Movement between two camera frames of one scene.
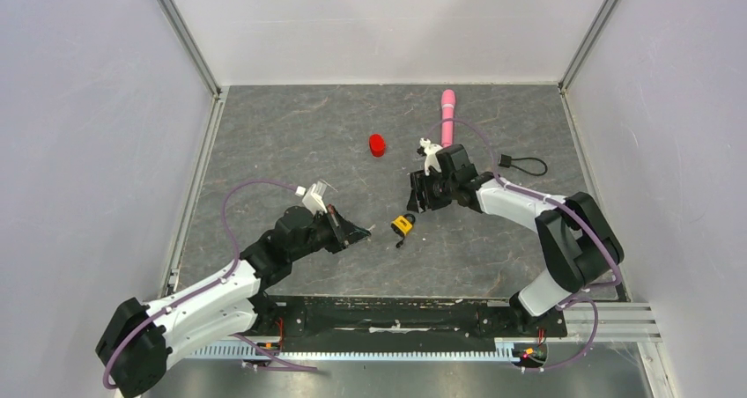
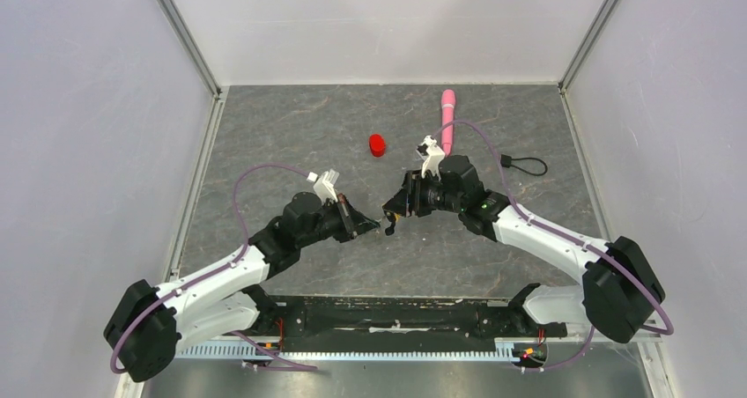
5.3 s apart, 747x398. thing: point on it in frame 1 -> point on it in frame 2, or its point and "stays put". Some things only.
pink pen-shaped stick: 447,101 stays put
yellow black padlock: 403,225 -> 394,217
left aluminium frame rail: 171,9 stays put
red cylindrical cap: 377,145 stays put
